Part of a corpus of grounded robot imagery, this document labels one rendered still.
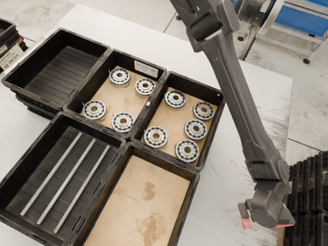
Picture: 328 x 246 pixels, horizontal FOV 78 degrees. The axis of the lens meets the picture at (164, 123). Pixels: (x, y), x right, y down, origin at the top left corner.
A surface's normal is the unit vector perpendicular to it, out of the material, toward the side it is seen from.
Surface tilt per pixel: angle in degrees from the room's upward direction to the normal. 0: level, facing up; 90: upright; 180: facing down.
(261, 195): 57
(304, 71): 0
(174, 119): 0
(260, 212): 74
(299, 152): 0
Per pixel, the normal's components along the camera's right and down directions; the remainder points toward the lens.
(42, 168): 0.09, -0.47
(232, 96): -0.67, 0.41
